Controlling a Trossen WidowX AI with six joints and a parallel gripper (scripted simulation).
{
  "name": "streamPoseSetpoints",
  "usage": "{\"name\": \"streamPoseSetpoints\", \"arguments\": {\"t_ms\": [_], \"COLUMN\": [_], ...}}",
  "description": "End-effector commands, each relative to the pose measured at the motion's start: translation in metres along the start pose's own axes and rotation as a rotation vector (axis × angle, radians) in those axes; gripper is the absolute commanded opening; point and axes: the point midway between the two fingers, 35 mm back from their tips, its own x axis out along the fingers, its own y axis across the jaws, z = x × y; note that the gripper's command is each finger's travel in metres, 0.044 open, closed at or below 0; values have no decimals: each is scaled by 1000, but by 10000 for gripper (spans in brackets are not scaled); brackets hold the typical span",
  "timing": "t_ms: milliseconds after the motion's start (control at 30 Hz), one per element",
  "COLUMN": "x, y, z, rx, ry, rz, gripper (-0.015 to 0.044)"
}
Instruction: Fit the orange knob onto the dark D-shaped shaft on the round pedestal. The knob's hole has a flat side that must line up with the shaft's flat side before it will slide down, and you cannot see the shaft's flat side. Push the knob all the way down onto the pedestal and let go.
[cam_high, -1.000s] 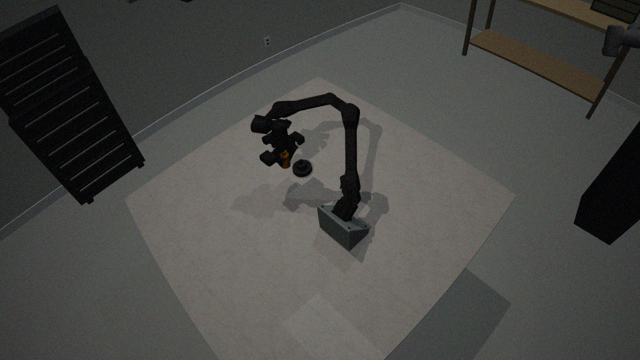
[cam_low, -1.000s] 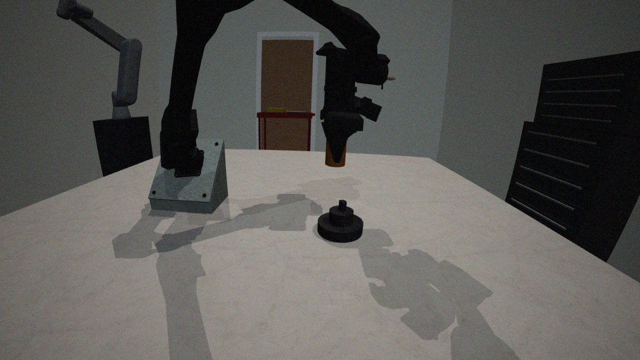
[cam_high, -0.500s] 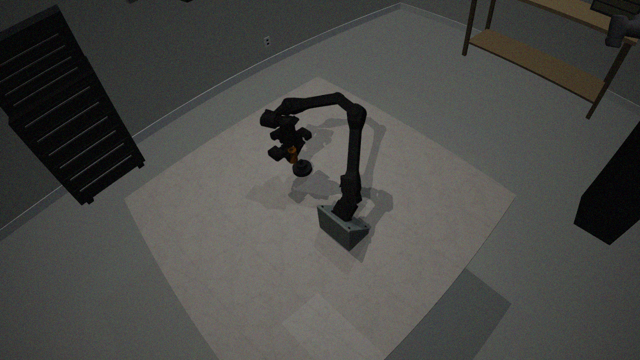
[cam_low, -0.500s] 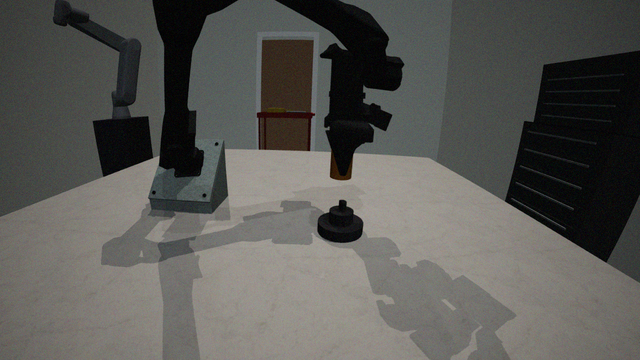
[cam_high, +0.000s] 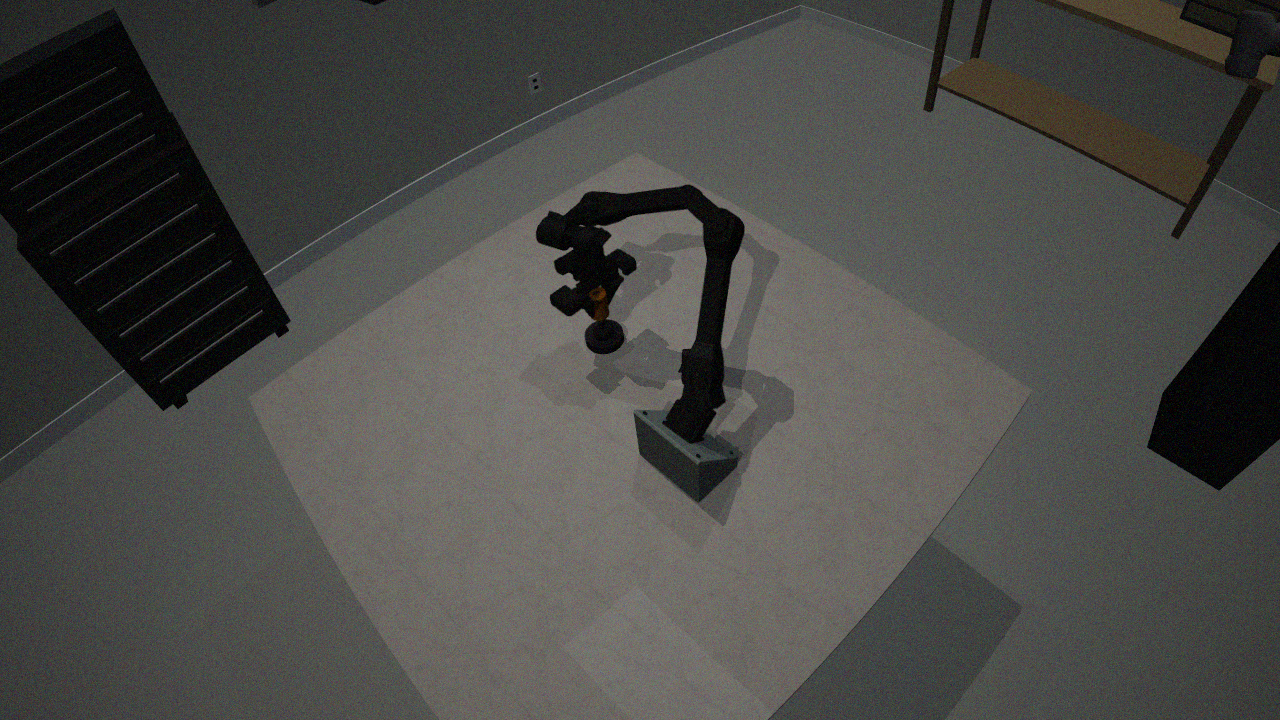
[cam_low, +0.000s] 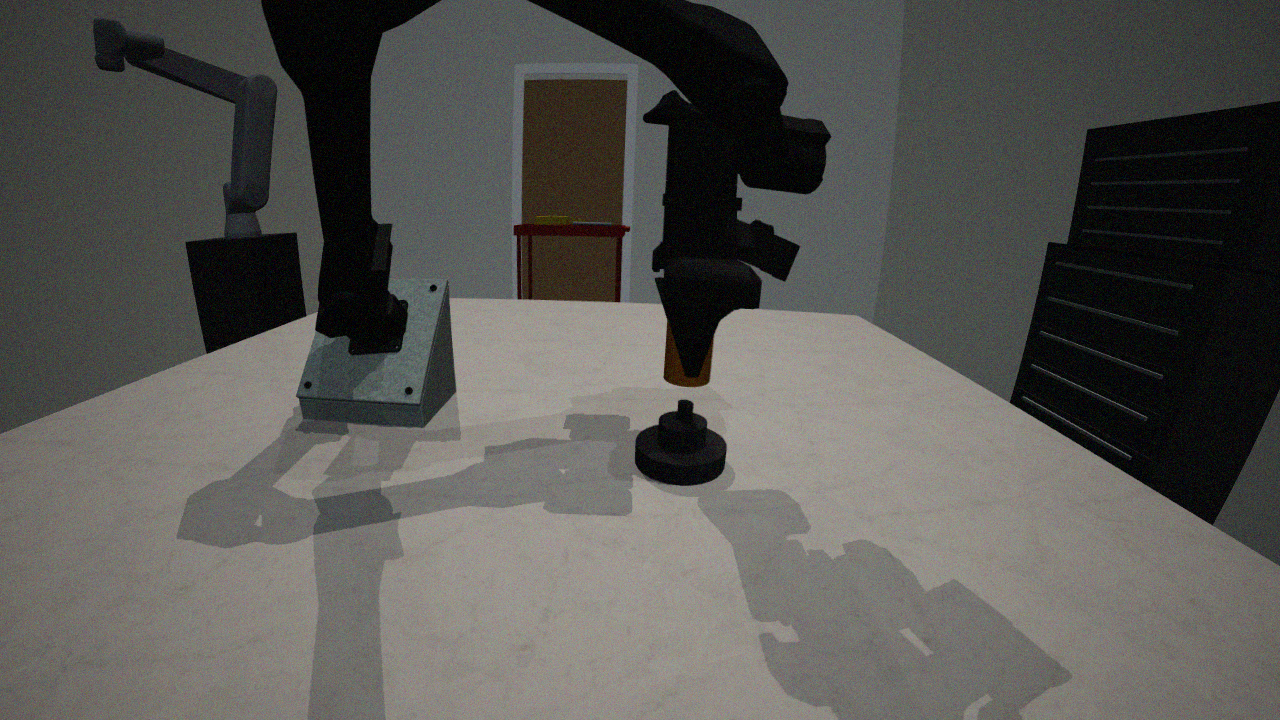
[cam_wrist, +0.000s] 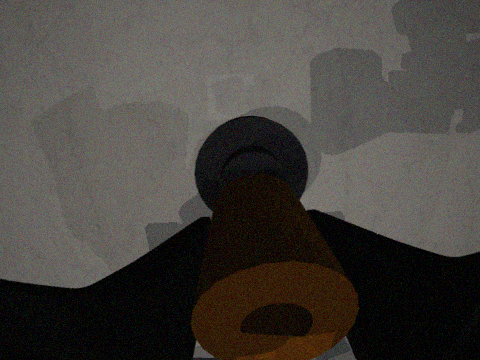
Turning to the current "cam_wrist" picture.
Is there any black round pedestal with shaft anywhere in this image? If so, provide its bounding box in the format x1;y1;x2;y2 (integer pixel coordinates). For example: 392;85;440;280
195;116;308;212

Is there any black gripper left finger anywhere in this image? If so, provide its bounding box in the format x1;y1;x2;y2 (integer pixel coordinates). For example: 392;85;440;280
0;217;211;360

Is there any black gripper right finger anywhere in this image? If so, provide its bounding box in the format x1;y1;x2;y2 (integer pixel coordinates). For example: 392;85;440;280
307;209;480;360

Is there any orange tapered knob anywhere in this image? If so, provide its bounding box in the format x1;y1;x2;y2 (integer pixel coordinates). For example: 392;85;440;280
191;173;359;360

